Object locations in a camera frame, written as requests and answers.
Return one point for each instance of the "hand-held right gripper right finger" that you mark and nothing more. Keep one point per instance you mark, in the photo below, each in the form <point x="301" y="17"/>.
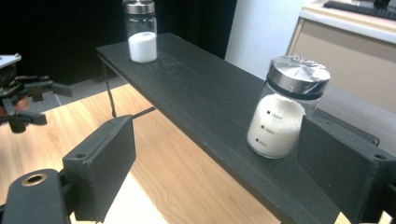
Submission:
<point x="342" y="168"/>

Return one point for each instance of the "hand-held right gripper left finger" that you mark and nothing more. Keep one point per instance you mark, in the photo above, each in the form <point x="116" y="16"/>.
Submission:
<point x="102" y="161"/>

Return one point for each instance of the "glass jar with white powder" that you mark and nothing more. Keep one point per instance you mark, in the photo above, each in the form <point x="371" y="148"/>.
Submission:
<point x="278" y="124"/>
<point x="142" y="45"/>

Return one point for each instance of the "black shelf rack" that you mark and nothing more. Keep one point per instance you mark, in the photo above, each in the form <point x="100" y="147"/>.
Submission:
<point x="202" y="102"/>

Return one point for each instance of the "black curtain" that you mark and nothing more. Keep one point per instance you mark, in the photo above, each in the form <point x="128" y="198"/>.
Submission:
<point x="62" y="34"/>

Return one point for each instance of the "white panel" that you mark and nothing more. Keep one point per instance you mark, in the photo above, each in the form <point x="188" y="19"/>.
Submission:
<point x="261" y="34"/>

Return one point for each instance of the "black keyboard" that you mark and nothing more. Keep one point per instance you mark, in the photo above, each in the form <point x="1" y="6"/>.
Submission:
<point x="361" y="8"/>

